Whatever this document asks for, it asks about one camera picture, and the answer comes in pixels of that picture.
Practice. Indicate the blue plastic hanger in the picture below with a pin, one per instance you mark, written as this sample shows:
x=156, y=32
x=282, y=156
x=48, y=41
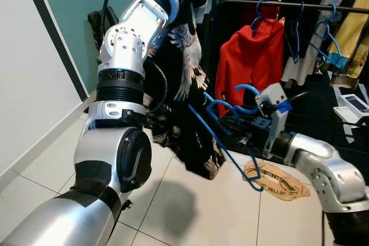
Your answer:
x=296, y=44
x=340, y=61
x=225, y=148
x=259, y=12

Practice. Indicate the black crane print shirt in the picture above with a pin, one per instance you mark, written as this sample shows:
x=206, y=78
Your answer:
x=190, y=142

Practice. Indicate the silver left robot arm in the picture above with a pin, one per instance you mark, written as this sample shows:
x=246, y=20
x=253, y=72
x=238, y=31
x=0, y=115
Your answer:
x=115, y=159

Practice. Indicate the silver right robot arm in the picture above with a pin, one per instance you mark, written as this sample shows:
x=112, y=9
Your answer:
x=323, y=165

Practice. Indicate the black metal clothes rack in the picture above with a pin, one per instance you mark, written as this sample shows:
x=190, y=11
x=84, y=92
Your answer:
x=239, y=2

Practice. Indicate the white shirt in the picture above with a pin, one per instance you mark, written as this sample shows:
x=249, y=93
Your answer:
x=291, y=76

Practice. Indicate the red t-shirt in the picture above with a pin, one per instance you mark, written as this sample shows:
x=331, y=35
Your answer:
x=248, y=56

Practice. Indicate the white box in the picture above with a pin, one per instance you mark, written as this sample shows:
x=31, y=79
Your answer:
x=351, y=105

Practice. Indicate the yellow shirt with red stripes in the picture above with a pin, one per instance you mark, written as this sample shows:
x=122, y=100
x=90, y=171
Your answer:
x=351, y=15

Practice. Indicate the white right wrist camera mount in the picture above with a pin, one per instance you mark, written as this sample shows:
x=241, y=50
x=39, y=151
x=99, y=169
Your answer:
x=271, y=93

